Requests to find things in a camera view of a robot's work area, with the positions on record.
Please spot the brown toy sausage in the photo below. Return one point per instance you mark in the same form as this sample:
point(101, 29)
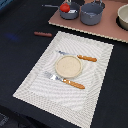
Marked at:
point(43, 34)

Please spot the pink brown board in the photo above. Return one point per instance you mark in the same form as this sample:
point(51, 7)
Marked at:
point(107, 27)

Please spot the grey frying pan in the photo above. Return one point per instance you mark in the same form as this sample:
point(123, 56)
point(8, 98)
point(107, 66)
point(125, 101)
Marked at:
point(70, 16)

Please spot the grey cooking pot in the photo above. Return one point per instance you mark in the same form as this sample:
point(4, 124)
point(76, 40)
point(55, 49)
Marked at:
point(91, 13)

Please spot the knife with orange handle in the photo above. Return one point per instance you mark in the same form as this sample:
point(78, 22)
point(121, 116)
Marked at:
point(79, 56)

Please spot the fork with orange handle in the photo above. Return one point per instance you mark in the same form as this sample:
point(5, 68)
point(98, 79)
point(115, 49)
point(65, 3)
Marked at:
point(69, 82)

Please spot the beige round plate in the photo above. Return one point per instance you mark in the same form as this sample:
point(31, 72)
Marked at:
point(68, 66)

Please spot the beige bowl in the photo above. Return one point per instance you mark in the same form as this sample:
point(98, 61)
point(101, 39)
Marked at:
point(123, 16)

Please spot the red toy tomato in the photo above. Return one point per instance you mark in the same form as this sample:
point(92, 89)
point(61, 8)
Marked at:
point(65, 7)

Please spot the white woven placemat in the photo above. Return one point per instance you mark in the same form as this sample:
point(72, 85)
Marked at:
point(67, 79)

